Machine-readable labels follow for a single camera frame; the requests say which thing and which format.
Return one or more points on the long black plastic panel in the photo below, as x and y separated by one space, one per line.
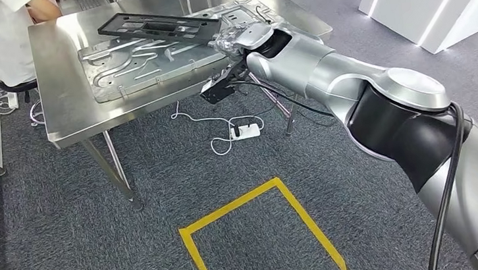
123 24

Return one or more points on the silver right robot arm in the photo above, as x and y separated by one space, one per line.
302 66

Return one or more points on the stainless steel workbench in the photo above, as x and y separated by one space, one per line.
63 89

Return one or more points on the white power strip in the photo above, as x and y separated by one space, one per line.
245 132

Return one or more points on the silver stamped metal fixture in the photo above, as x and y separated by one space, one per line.
120 82

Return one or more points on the chrome stool base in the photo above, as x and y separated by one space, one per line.
35 116

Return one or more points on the black stool seat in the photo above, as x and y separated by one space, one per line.
19 86

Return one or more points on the white charger block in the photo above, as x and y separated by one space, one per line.
12 101

